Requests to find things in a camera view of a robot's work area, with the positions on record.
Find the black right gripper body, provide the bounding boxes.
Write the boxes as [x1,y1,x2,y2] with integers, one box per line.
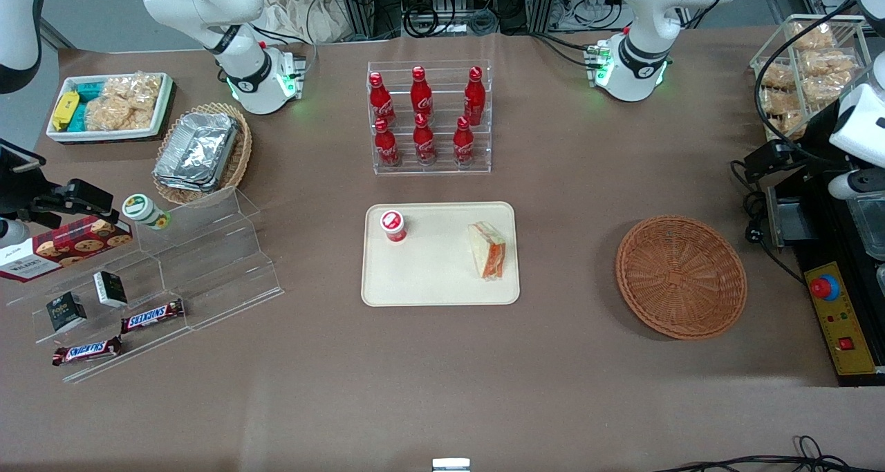
[0,139,48,217]

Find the triangle sandwich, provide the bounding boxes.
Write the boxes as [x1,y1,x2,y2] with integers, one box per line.
[467,221,507,281]

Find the round brown wicker basket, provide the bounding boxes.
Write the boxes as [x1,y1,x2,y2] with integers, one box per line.
[615,214,748,341]

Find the oval light wicker basket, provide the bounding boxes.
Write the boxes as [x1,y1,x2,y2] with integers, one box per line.
[152,102,253,207]

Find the beige plastic tray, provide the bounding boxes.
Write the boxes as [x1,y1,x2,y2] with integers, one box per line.
[361,201,521,307]

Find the fried snack bag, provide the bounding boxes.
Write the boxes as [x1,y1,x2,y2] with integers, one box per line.
[761,88,806,117]
[770,113,807,138]
[799,49,856,76]
[761,63,796,90]
[790,21,837,51]
[802,75,862,104]

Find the red tartan cookie box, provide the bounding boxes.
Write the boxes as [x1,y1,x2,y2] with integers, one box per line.
[0,215,133,283]

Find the green lidded white cup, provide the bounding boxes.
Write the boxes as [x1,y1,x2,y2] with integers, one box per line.
[122,193,171,231]

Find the white rectangular plastic bin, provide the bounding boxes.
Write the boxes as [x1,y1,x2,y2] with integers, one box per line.
[46,72,174,143]

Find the black machine with yellow panel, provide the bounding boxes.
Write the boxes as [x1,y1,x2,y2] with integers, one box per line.
[764,161,885,388]

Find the yellow snack packet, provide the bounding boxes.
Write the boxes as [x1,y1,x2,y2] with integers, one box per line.
[52,91,81,132]

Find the clear snack display rack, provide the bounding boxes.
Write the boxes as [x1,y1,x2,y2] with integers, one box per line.
[750,14,875,145]

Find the small black box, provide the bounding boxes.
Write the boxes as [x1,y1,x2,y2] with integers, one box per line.
[46,292,88,332]
[93,271,129,309]

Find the metal pan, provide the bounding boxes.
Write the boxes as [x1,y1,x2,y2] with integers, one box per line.
[845,192,885,262]

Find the clear bag of crackers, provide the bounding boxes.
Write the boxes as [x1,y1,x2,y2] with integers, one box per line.
[84,73,163,132]

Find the teal snack packet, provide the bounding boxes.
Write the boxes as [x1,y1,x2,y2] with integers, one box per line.
[69,78,106,133]

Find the stacked aluminium foil containers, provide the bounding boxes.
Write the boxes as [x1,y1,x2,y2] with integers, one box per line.
[153,111,241,193]

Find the Snickers chocolate bar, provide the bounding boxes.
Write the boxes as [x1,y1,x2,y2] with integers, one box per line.
[120,299,185,334]
[52,336,123,367]

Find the clear acrylic stepped shelf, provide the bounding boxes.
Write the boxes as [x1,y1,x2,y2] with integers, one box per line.
[7,185,286,384]

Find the crumpled white cloth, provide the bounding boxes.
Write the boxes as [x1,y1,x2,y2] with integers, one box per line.
[261,0,360,44]

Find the red cola bottle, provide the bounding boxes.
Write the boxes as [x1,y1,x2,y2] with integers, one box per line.
[413,113,438,166]
[453,116,476,167]
[368,71,396,124]
[463,66,487,126]
[410,66,434,117]
[373,117,402,169]

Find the red lidded cup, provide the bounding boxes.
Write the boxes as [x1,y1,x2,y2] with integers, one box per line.
[380,209,407,243]

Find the clear acrylic bottle rack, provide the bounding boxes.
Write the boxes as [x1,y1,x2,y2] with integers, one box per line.
[366,60,493,176]

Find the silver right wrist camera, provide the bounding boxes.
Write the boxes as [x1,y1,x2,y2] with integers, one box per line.
[0,218,32,249]

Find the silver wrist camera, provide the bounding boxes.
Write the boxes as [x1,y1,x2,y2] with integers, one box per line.
[0,218,32,249]
[828,170,885,200]

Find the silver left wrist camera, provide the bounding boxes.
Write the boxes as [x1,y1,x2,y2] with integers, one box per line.
[828,170,885,200]

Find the black power cable with plug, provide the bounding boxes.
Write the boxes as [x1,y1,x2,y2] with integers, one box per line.
[729,160,807,286]

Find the aluminium frame post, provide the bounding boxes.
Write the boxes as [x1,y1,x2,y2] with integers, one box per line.
[337,0,378,41]
[524,0,559,35]

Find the thin black floor cable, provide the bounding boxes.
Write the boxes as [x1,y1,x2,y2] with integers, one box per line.
[653,435,885,472]

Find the tangled black cables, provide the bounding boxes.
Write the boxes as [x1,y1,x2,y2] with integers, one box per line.
[401,0,500,39]

